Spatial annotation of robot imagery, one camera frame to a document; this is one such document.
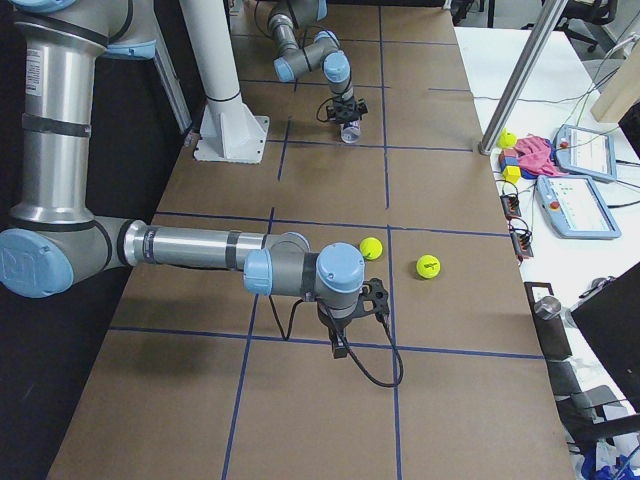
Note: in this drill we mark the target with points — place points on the black monitor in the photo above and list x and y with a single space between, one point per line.
609 321

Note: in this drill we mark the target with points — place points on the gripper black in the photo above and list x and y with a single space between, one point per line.
344 106
337 328

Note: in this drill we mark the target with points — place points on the white pedestal column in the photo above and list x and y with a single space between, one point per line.
229 132

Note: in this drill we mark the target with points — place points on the red blue block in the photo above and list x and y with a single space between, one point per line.
508 158

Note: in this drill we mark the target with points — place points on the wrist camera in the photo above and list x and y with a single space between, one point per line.
374 299

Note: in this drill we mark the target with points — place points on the pink cloth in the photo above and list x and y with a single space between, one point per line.
534 156

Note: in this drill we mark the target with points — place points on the tennis ball Wilson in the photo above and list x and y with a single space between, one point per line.
428 266

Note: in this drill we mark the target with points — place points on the teach pendant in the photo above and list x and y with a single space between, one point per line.
575 209
583 151

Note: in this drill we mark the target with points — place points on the clear tennis ball can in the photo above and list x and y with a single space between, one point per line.
350 132

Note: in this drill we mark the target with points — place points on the black electronics board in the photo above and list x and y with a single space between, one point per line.
511 206

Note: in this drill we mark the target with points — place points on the tennis ball Roland Garros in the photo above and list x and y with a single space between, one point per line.
371 248

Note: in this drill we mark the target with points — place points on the yellow green toy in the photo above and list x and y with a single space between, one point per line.
507 139

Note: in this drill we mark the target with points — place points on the metal cup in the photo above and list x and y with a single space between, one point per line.
547 308

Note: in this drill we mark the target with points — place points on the aluminium frame post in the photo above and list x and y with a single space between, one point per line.
537 39

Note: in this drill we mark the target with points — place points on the teach pendant near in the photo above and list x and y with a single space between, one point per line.
575 209

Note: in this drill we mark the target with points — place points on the teach pendant far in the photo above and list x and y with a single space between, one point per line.
583 151

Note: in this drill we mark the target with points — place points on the yellow cube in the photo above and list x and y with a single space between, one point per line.
511 173

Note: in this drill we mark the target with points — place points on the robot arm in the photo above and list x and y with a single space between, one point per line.
56 241
324 53

